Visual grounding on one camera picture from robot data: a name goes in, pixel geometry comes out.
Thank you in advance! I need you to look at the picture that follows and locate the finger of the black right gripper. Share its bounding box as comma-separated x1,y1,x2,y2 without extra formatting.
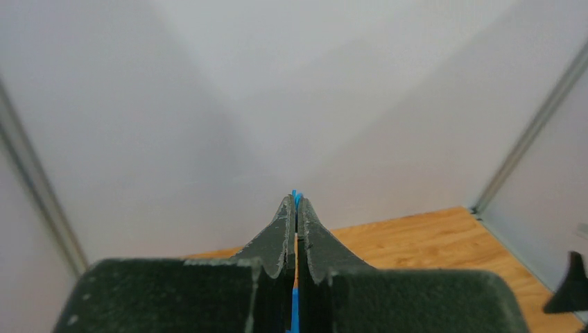
543,251,587,314

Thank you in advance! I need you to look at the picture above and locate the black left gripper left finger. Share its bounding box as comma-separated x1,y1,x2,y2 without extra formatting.
54,195,296,332

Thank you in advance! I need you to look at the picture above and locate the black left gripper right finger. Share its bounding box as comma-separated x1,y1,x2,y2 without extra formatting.
297,198,528,332

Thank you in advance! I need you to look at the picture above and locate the blue cable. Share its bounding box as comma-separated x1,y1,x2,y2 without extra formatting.
286,189,304,333

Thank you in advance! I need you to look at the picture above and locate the right aluminium corner post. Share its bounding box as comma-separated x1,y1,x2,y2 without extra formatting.
469,42,587,215

